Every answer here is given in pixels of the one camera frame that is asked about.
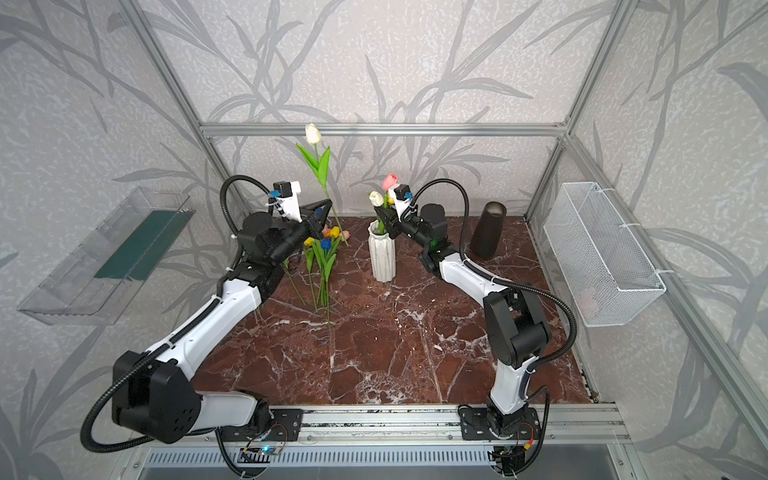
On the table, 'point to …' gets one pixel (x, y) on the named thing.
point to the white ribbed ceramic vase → (383, 253)
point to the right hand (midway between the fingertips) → (383, 194)
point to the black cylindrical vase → (487, 233)
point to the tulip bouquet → (319, 258)
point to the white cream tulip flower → (377, 199)
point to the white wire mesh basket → (609, 279)
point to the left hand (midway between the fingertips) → (336, 194)
